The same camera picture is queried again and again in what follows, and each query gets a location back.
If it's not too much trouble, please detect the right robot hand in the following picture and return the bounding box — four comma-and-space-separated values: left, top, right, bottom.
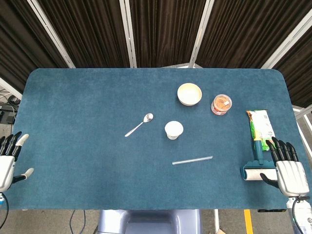
259, 136, 310, 197

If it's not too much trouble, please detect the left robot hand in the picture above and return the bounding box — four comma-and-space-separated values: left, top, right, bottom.
0, 131, 34, 193

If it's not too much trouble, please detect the transparent plastic straw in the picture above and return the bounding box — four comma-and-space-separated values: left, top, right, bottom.
172, 156, 214, 166

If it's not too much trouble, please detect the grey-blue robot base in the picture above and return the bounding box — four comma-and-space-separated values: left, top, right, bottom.
97, 209, 203, 234

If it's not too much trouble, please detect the white yogurt cup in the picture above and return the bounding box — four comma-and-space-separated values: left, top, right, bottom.
164, 121, 184, 140

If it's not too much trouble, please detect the teal lint roller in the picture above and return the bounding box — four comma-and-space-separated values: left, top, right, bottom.
239, 139, 278, 182

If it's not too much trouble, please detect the green snack packet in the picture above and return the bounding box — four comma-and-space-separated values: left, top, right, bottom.
246, 109, 278, 152

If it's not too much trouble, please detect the clear orange snack jar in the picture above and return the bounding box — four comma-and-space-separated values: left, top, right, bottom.
211, 94, 233, 116

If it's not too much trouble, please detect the cream white bowl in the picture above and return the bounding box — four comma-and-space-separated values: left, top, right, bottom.
177, 83, 203, 106

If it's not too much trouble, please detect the blue table mat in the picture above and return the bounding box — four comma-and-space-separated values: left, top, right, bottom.
4, 68, 312, 211

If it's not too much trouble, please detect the metal spoon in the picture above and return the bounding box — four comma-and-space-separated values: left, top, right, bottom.
124, 113, 154, 137

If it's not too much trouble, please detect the dark brown curtain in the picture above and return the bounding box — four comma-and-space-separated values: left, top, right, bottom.
0, 0, 312, 108

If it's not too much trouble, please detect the black cable bundle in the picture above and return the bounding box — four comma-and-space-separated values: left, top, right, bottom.
0, 89, 22, 125

